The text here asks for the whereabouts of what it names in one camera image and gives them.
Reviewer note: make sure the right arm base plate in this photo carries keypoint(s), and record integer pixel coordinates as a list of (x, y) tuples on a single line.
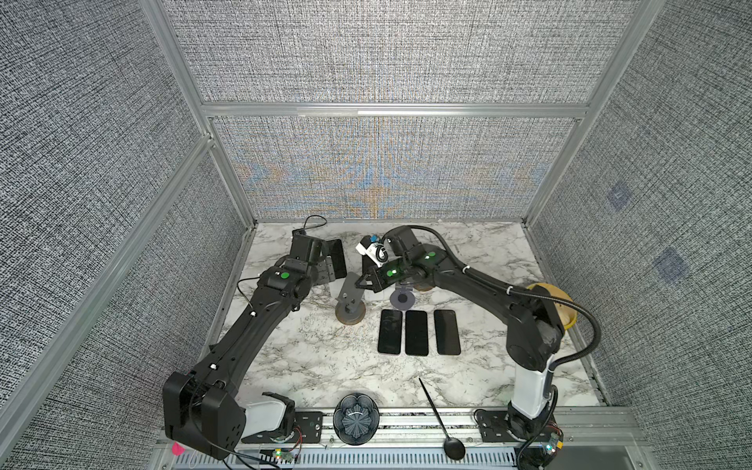
[(493, 427)]

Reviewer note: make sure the black long-handled spoon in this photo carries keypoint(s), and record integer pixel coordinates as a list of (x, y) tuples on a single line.
[(453, 448)]

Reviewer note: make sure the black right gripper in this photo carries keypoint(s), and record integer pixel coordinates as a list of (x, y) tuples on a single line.
[(377, 283)]

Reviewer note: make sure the black phone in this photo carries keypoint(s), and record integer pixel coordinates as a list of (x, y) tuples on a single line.
[(447, 334)]

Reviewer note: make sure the yellow bamboo steamer basket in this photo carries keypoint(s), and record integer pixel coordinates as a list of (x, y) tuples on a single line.
[(567, 315)]

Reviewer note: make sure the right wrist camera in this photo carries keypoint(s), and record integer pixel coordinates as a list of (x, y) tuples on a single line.
[(372, 247)]

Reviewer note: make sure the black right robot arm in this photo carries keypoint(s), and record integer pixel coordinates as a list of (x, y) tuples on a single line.
[(533, 326)]

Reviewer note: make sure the dark patterned round bowl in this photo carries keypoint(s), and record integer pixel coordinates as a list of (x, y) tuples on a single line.
[(356, 419)]

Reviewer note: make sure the purple round phone stand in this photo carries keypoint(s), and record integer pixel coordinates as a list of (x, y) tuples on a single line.
[(403, 298)]

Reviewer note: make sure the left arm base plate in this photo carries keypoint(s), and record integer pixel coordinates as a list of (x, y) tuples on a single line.
[(294, 427)]

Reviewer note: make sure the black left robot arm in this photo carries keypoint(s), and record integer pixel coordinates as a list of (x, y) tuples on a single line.
[(200, 407)]

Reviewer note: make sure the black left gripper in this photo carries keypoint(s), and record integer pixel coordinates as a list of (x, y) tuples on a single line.
[(325, 269)]

